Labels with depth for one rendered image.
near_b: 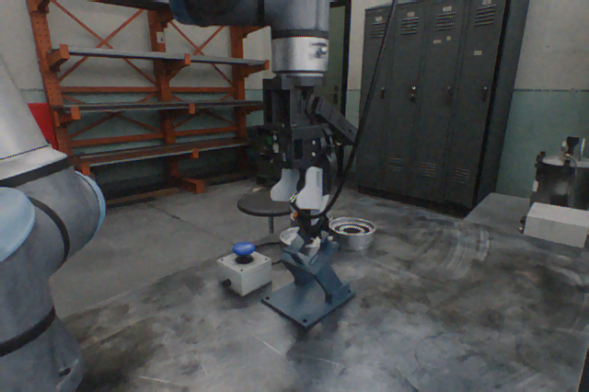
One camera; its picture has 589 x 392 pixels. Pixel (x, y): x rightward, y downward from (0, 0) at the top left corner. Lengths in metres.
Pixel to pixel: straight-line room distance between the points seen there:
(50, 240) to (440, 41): 3.34
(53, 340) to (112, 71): 4.08
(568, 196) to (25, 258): 1.48
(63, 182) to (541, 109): 3.63
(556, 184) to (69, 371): 1.44
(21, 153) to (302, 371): 0.45
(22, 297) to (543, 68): 3.75
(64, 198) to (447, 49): 3.26
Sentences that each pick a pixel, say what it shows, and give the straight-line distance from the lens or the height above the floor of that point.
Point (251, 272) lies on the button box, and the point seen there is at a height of 0.84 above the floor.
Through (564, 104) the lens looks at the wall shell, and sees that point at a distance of 3.78.
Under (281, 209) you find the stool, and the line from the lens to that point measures 1.59.
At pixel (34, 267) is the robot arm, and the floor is 0.96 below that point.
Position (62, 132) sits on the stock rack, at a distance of 4.08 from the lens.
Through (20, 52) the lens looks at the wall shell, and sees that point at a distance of 4.27.
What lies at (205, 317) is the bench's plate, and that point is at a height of 0.80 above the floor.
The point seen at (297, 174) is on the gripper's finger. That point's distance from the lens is 0.53.
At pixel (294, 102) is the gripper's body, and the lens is 0.46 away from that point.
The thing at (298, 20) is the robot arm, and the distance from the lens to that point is 0.47.
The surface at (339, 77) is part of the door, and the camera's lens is 4.65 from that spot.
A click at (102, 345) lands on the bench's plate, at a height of 0.80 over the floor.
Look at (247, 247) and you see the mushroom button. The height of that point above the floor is 0.87.
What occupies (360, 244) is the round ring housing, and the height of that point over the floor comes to 0.82.
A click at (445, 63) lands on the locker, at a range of 3.50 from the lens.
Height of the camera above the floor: 1.14
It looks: 17 degrees down
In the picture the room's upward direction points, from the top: straight up
